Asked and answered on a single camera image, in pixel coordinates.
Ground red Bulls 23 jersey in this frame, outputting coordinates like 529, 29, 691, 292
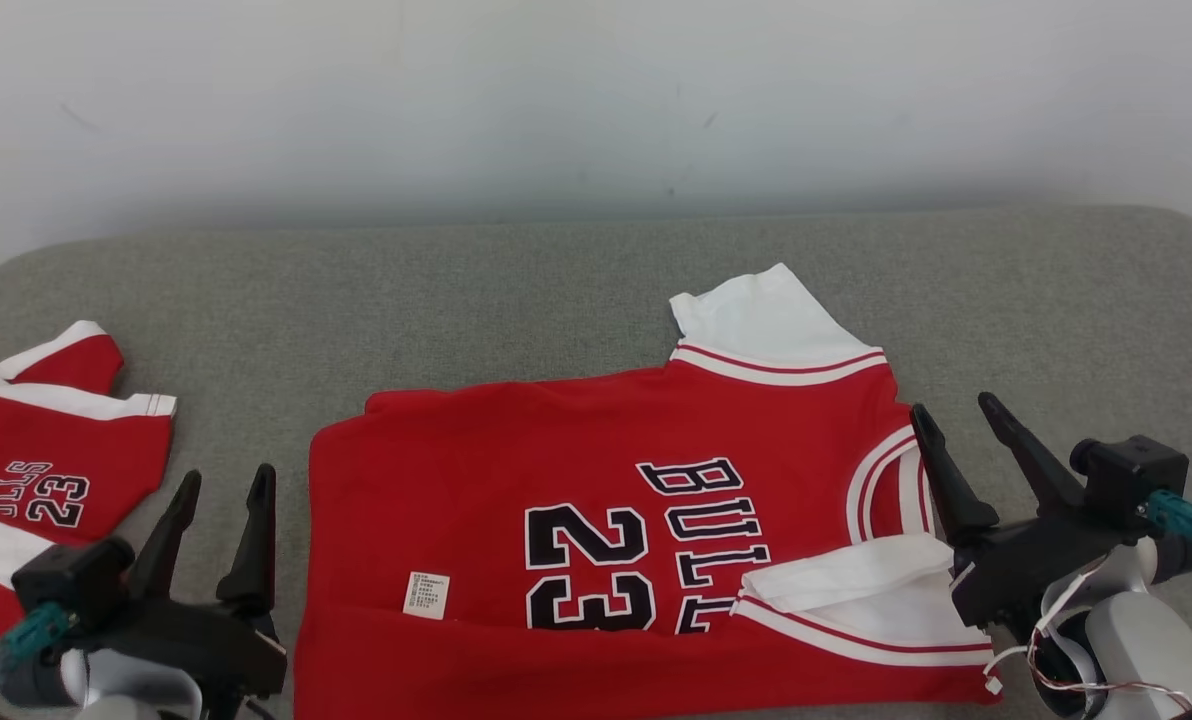
293, 262, 1003, 720

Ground right arm cable teal plug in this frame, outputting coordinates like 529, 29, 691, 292
1144, 490, 1192, 666

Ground red Bulls 23 shorts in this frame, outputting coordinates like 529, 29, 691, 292
0, 320, 177, 701

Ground thin white wire bundle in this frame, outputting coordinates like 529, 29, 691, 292
984, 555, 1192, 716

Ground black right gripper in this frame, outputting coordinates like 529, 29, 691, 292
909, 392, 1147, 641

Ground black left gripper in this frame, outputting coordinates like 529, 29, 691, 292
86, 463, 287, 701

